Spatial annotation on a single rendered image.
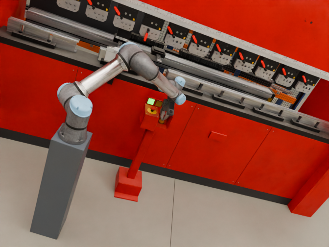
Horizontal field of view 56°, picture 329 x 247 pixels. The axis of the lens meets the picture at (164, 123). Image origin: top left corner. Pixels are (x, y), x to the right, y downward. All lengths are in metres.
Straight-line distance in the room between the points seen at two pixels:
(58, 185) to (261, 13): 1.83
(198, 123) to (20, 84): 1.44
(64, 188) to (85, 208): 0.58
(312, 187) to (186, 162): 1.28
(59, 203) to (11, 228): 0.42
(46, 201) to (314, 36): 2.26
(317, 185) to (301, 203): 0.26
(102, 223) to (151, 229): 0.39
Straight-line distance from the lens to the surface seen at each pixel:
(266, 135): 2.93
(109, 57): 2.30
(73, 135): 1.71
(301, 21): 2.68
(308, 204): 3.59
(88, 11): 2.40
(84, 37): 2.74
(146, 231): 2.50
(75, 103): 1.64
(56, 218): 2.13
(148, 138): 2.38
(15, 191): 2.51
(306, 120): 3.15
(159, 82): 1.81
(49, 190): 1.98
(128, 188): 2.62
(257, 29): 2.56
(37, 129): 2.78
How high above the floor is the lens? 1.86
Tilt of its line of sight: 29 degrees down
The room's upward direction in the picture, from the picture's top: 24 degrees clockwise
